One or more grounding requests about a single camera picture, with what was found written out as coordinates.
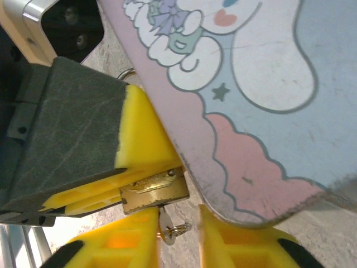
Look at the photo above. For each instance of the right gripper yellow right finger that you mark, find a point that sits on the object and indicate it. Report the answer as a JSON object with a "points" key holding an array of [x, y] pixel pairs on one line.
{"points": [[237, 245]]}

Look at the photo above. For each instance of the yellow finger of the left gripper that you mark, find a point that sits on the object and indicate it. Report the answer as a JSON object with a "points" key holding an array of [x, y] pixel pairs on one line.
{"points": [[78, 125]]}

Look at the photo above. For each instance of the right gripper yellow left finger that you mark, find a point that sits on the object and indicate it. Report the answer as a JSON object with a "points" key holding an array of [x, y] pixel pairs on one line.
{"points": [[125, 240]]}

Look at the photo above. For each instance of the key with white head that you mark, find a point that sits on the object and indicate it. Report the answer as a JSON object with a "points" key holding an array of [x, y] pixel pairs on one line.
{"points": [[166, 223]]}

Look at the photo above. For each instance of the aluminium front rail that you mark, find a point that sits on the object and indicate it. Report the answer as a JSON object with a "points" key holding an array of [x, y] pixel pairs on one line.
{"points": [[19, 245]]}

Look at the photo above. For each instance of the pastel cartoon tin box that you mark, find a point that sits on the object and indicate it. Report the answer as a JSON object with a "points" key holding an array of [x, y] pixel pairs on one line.
{"points": [[265, 97]]}

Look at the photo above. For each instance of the brass padlock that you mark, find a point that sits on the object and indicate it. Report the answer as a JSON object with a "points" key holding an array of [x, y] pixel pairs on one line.
{"points": [[156, 192]]}

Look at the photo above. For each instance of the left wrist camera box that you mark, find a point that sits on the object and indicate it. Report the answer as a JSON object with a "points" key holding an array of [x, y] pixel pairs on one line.
{"points": [[55, 25]]}

